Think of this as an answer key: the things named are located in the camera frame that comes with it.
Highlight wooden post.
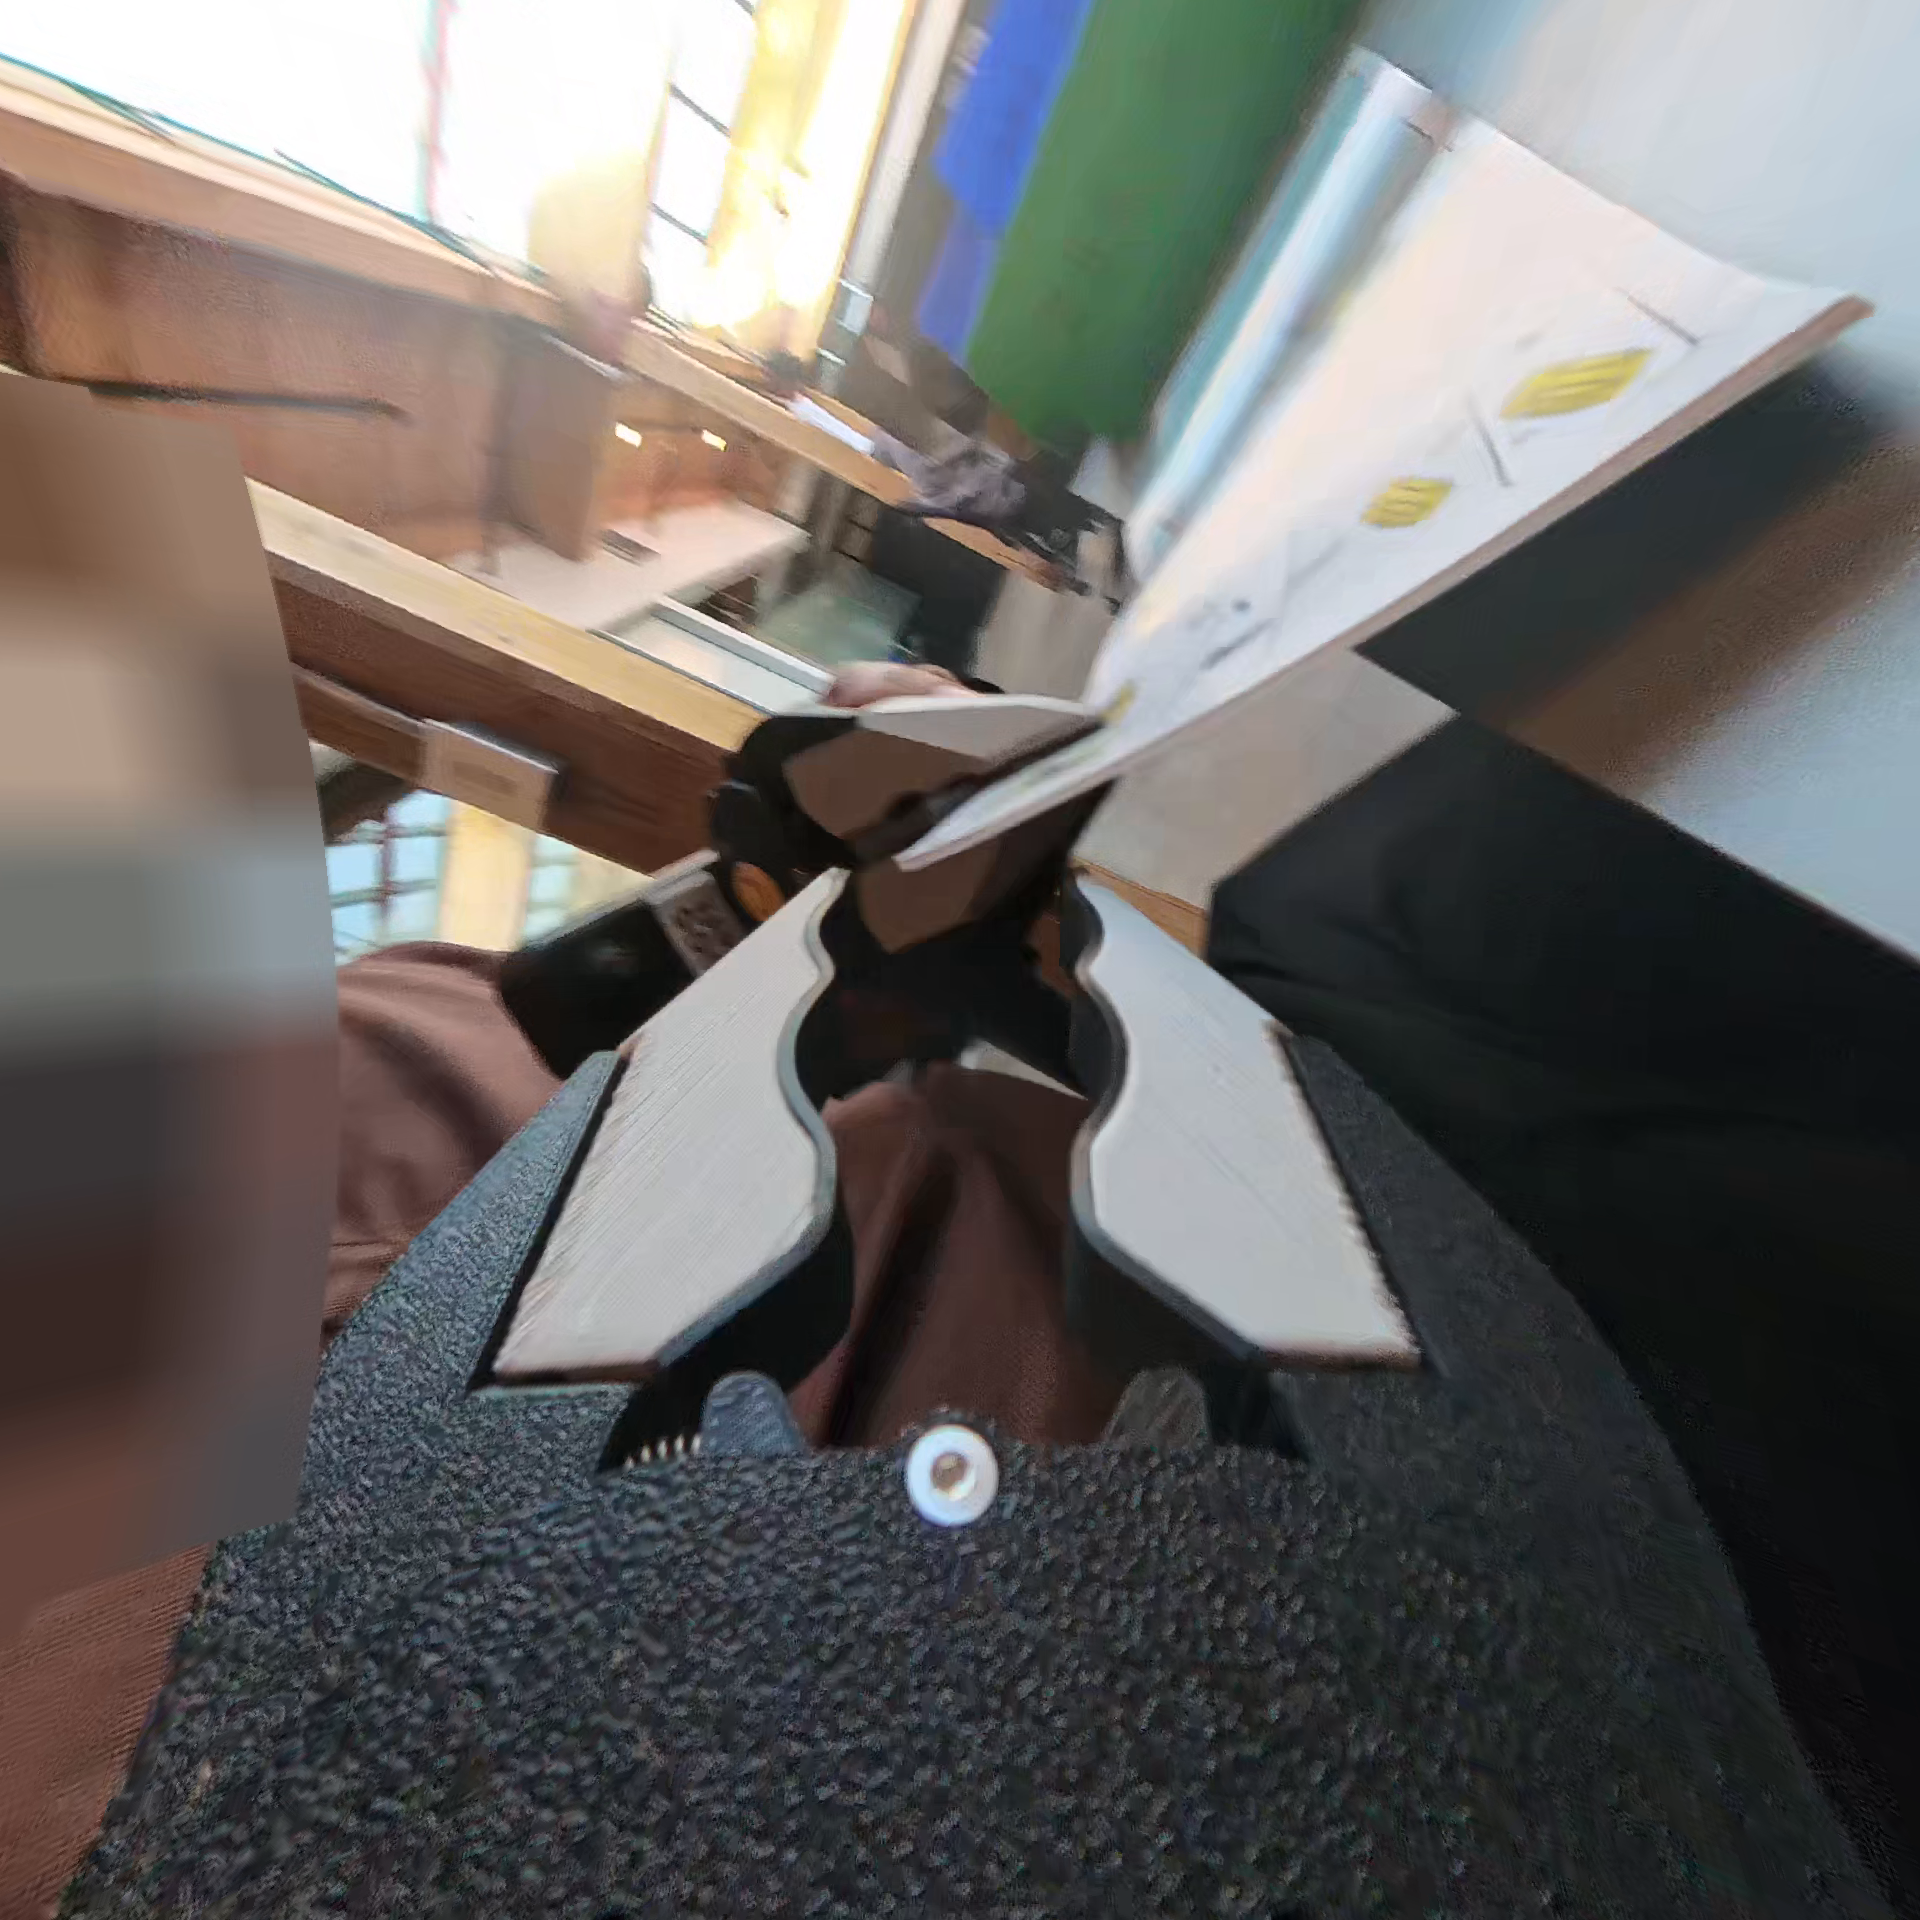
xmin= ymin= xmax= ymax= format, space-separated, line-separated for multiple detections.
xmin=248 ymin=478 xmax=769 ymax=876

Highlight grey wall plate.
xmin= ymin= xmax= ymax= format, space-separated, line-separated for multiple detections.
xmin=416 ymin=719 xmax=569 ymax=834

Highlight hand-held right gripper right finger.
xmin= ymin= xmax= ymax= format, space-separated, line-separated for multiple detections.
xmin=1064 ymin=876 xmax=1423 ymax=1369

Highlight person's left hand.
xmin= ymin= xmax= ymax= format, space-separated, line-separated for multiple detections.
xmin=825 ymin=660 xmax=975 ymax=710

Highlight white instruction booklet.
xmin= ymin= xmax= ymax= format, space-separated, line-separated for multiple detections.
xmin=894 ymin=45 xmax=1876 ymax=876

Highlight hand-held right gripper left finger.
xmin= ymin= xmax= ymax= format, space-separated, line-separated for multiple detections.
xmin=493 ymin=866 xmax=845 ymax=1384

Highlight person's brown sweater torso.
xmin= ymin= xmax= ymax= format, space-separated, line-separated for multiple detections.
xmin=0 ymin=942 xmax=1140 ymax=1920

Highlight person's legs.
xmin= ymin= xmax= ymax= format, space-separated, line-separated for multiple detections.
xmin=1208 ymin=719 xmax=1920 ymax=1817

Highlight stack of blue bins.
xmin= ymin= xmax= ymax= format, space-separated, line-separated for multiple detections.
xmin=913 ymin=0 xmax=1102 ymax=365

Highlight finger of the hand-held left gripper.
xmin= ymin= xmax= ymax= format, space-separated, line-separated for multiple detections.
xmin=861 ymin=785 xmax=1107 ymax=956
xmin=782 ymin=693 xmax=1111 ymax=846

